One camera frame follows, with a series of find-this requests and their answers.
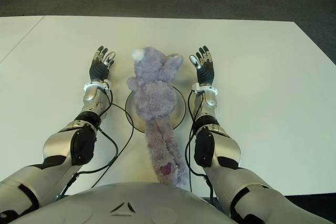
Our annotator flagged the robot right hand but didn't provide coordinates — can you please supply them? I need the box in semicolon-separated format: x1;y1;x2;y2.
188;45;216;86

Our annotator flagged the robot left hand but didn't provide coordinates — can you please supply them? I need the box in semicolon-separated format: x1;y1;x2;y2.
89;45;117;82

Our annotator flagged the purple plush bunny doll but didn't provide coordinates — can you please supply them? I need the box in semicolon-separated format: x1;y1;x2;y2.
126;47;190;191

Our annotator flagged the white plate with black rim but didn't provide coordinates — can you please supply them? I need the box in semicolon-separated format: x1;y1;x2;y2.
125;87;187;133

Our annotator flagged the silver robot torso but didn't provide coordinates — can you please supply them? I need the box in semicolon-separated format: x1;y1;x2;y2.
9;182;237;224

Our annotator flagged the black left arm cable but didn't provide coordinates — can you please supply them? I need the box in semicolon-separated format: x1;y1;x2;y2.
55;89;135;201

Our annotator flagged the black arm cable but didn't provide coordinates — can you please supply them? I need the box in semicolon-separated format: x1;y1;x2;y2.
184;89;217;204
55;89;135;201

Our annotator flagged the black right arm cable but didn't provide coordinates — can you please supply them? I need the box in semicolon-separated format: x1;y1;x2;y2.
184;89;217;204

